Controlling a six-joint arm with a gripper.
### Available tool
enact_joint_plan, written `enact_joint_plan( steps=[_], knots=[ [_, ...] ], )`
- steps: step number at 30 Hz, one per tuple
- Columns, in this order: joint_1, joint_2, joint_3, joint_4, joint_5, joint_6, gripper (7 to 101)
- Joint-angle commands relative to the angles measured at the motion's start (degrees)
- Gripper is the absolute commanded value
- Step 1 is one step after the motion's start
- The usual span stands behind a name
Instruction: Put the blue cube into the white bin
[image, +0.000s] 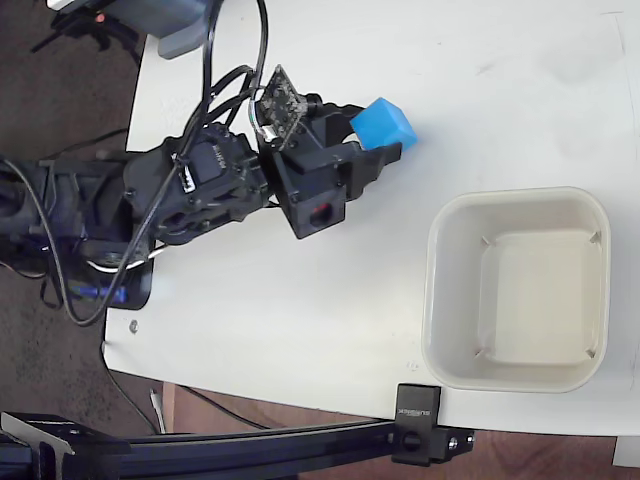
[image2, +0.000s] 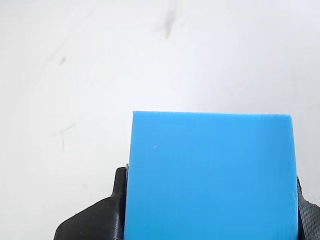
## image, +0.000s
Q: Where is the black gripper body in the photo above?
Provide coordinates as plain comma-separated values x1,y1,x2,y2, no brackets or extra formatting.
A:
271,92,352,241

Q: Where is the blue foam cube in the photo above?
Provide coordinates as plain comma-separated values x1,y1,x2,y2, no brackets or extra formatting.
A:
349,95,418,153

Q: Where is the white square plastic bowl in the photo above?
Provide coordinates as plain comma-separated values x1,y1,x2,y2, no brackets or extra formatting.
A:
420,185,613,394

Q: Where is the gray device housing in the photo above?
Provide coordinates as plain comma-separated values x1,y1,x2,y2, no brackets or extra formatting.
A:
106,0,212,61

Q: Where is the black table clamp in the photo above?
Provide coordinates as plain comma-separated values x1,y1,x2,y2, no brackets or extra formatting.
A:
390,382,476,467

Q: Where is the black tripod stand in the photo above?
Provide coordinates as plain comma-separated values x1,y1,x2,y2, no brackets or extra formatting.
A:
29,0,145,67

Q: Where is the green camera circuit board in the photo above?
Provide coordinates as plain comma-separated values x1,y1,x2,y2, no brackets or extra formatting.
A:
256,64,310,152

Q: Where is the thick black looped cable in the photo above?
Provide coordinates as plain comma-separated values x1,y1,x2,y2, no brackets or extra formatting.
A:
198,0,270,132

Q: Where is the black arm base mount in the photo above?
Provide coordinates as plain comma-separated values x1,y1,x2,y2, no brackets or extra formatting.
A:
69,239,155,310

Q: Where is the thin black floor cable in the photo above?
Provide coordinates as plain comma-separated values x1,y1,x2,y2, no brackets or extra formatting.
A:
101,342,274,435

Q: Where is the long thin black cable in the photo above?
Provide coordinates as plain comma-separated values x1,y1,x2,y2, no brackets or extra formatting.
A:
0,149,184,328

